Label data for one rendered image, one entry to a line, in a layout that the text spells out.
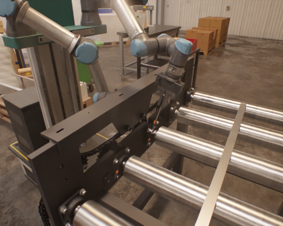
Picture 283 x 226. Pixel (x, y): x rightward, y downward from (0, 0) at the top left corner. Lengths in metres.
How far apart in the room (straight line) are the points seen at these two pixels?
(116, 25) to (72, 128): 7.14
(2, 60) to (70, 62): 2.48
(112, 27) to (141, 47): 6.85
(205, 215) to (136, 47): 0.69
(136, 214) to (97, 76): 0.83
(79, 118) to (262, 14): 10.46
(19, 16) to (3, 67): 2.98
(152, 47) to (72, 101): 1.07
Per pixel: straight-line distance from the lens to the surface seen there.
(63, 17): 1.61
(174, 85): 0.98
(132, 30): 1.00
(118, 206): 0.97
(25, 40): 1.30
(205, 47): 6.64
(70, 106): 1.86
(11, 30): 1.32
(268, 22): 10.93
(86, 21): 1.58
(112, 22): 7.75
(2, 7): 1.17
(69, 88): 1.79
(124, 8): 1.09
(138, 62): 3.79
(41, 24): 1.17
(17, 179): 2.43
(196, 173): 2.24
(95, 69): 1.34
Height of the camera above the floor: 1.56
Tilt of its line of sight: 29 degrees down
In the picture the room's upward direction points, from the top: straight up
